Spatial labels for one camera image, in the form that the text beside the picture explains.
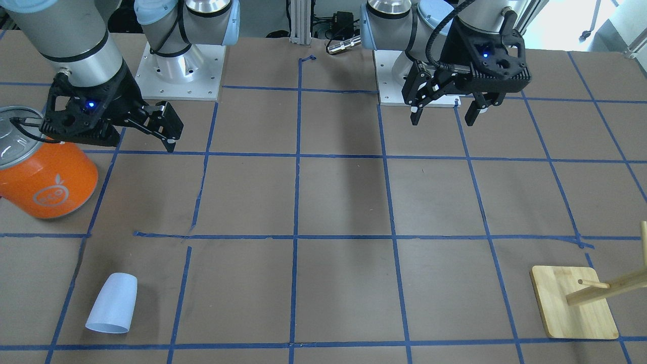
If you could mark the orange soda can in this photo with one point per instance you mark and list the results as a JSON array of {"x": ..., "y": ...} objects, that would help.
[{"x": 45, "y": 180}]

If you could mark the black gripper, viewer left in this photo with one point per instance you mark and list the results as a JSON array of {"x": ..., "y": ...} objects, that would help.
[{"x": 123, "y": 94}]

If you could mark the light blue plastic cup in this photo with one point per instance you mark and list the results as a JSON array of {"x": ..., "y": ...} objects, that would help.
[{"x": 113, "y": 308}]

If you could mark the wooden cup rack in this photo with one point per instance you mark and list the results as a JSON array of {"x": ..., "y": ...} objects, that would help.
[{"x": 572, "y": 301}]

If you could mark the silver metal connector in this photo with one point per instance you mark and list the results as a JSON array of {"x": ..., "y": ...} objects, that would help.
[{"x": 344, "y": 45}]

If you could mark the white base plate, viewer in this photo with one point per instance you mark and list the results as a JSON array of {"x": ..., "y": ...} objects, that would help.
[
  {"x": 194, "y": 76},
  {"x": 390, "y": 69}
]

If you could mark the black power adapter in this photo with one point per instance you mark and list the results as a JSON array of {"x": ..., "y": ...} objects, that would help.
[{"x": 341, "y": 20}]

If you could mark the white base plate, viewer left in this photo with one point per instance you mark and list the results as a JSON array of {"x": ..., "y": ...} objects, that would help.
[{"x": 194, "y": 76}]

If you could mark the aluminium frame post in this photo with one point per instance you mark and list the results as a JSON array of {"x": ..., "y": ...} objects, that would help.
[{"x": 300, "y": 22}]

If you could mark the black gripper, viewer right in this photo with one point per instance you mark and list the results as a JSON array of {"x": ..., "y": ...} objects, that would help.
[{"x": 461, "y": 46}]

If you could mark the white base plate, viewer right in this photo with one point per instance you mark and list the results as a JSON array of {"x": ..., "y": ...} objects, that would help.
[{"x": 390, "y": 69}]

